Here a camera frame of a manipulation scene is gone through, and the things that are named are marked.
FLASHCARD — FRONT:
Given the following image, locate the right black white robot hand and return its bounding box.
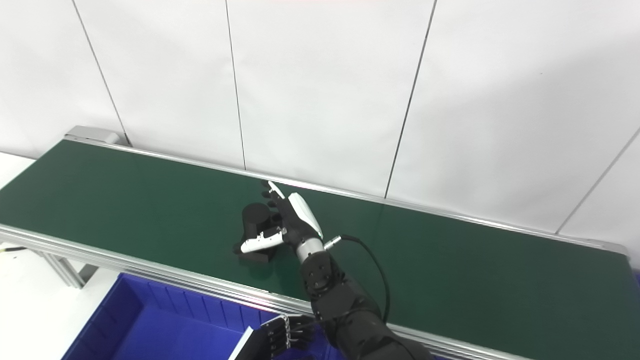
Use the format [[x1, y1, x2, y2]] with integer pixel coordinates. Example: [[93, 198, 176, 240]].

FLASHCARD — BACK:
[[240, 180, 325, 254]]

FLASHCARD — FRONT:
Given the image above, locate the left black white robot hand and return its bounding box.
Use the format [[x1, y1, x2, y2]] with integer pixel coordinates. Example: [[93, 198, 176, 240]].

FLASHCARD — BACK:
[[227, 314, 317, 360]]

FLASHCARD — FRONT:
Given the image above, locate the black cylinder-on-base part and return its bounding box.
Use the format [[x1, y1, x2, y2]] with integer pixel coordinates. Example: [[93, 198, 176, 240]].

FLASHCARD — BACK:
[[232, 202, 284, 265]]

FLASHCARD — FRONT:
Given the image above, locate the blue plastic bin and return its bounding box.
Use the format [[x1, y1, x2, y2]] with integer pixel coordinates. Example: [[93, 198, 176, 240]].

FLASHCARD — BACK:
[[61, 272, 347, 360]]

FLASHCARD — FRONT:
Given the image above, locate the green conveyor belt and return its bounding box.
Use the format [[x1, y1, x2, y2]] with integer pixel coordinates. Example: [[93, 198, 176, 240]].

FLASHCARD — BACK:
[[0, 139, 629, 360], [0, 134, 631, 360]]

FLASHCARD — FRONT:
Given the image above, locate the aluminium conveyor leg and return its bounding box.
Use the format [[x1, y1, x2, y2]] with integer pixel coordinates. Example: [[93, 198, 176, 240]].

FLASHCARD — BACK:
[[34, 250, 99, 290]]

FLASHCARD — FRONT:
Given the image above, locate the grey conveyor motor housing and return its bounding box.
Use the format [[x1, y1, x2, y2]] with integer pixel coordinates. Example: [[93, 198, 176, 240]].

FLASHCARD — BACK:
[[64, 126, 122, 146]]

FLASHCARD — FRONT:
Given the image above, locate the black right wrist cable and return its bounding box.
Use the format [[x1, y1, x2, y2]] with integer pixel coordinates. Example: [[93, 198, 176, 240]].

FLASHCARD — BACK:
[[324, 234, 391, 324]]

